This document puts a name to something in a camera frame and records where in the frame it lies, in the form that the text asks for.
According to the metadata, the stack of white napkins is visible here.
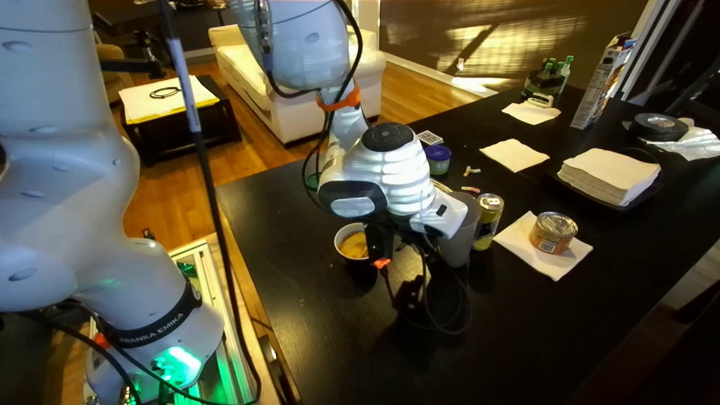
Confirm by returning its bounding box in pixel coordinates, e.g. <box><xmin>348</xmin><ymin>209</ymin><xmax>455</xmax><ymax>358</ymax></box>
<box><xmin>555</xmin><ymin>146</ymin><xmax>665</xmax><ymax>209</ymax></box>

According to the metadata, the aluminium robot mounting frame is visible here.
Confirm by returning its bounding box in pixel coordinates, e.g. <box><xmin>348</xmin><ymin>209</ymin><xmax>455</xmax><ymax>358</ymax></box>
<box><xmin>166</xmin><ymin>232</ymin><xmax>284</xmax><ymax>405</ymax></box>

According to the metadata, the blue lidded jar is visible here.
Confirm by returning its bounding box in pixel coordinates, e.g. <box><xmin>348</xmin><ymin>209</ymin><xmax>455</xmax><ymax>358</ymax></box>
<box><xmin>423</xmin><ymin>143</ymin><xmax>455</xmax><ymax>181</ymax></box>

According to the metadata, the flat white napkin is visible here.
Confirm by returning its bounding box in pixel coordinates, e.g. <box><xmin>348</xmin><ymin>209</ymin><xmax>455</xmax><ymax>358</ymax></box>
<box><xmin>500</xmin><ymin>96</ymin><xmax>562</xmax><ymax>128</ymax></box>
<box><xmin>478</xmin><ymin>138</ymin><xmax>552</xmax><ymax>175</ymax></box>

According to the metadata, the black napkin tray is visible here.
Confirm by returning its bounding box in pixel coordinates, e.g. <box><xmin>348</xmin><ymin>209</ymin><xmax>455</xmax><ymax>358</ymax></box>
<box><xmin>549</xmin><ymin>159</ymin><xmax>670</xmax><ymax>213</ymax></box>

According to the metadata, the bread piece in bowl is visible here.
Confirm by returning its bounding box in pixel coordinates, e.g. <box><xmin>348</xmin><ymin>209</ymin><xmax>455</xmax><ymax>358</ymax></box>
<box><xmin>342</xmin><ymin>232</ymin><xmax>372</xmax><ymax>258</ymax></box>

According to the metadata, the crumpled white cloth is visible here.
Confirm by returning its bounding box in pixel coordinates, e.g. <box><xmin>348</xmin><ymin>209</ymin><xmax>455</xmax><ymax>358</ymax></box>
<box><xmin>660</xmin><ymin>121</ymin><xmax>720</xmax><ymax>164</ymax></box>

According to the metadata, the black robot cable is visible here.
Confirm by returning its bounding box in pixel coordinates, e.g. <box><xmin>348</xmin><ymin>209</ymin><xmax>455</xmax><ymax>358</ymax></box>
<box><xmin>153</xmin><ymin>0</ymin><xmax>479</xmax><ymax>405</ymax></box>

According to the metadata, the orange cable strap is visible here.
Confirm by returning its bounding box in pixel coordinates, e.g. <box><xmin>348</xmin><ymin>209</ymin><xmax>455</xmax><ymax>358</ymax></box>
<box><xmin>318</xmin><ymin>87</ymin><xmax>364</xmax><ymax>116</ymax></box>

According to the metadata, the white napkin under cans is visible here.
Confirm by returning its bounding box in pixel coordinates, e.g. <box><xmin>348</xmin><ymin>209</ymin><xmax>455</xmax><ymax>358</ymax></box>
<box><xmin>492</xmin><ymin>209</ymin><xmax>597</xmax><ymax>284</ymax></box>

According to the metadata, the orange cereal box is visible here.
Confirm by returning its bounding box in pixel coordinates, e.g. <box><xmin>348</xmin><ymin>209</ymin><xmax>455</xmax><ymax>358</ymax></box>
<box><xmin>569</xmin><ymin>32</ymin><xmax>640</xmax><ymax>133</ymax></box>

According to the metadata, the white card box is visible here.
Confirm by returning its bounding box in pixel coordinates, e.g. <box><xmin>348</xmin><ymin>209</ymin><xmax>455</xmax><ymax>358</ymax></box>
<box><xmin>417</xmin><ymin>128</ymin><xmax>445</xmax><ymax>148</ymax></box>

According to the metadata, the grey metal stand frame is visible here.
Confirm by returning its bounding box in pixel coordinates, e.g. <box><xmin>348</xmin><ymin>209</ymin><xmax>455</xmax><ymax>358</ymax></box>
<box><xmin>616</xmin><ymin>0</ymin><xmax>720</xmax><ymax>115</ymax></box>

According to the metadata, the grey panda print cup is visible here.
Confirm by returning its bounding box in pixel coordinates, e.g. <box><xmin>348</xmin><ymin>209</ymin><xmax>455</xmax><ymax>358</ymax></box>
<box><xmin>437</xmin><ymin>196</ymin><xmax>485</xmax><ymax>269</ymax></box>

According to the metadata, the black ottoman white cushion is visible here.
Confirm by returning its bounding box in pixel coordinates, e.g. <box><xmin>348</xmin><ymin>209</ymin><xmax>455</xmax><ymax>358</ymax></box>
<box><xmin>117</xmin><ymin>71</ymin><xmax>243</xmax><ymax>167</ymax></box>

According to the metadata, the white sofa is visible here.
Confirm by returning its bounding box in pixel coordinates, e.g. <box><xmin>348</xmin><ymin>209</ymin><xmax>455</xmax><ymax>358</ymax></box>
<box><xmin>208</xmin><ymin>20</ymin><xmax>389</xmax><ymax>146</ymax></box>

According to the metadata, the black tape roll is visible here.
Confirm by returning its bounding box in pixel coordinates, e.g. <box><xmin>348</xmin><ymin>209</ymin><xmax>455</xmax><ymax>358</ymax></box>
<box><xmin>627</xmin><ymin>111</ymin><xmax>690</xmax><ymax>143</ymax></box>

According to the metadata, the small white bowl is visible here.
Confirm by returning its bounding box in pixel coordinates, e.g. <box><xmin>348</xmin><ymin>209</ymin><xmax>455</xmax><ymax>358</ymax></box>
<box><xmin>330</xmin><ymin>220</ymin><xmax>375</xmax><ymax>263</ymax></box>

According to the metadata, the yellow black drink can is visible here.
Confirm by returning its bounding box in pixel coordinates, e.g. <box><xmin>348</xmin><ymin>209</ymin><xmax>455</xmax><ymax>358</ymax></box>
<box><xmin>472</xmin><ymin>191</ymin><xmax>507</xmax><ymax>255</ymax></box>

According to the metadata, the green toy figure set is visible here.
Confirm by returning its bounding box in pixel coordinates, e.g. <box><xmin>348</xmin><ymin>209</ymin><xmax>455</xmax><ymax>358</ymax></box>
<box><xmin>525</xmin><ymin>53</ymin><xmax>578</xmax><ymax>98</ymax></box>

